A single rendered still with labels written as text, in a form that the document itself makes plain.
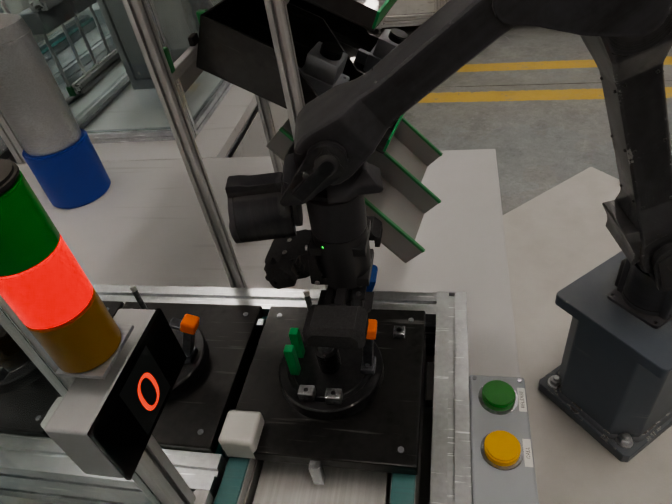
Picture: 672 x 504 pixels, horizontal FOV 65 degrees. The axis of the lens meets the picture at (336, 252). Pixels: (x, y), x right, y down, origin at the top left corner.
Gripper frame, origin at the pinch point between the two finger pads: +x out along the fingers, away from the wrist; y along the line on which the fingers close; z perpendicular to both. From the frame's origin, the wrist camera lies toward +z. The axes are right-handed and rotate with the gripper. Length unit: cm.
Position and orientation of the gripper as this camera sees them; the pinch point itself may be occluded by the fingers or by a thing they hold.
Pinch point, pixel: (351, 307)
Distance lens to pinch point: 61.4
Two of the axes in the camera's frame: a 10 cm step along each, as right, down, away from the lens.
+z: -9.8, -0.2, 2.0
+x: 1.2, 7.5, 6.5
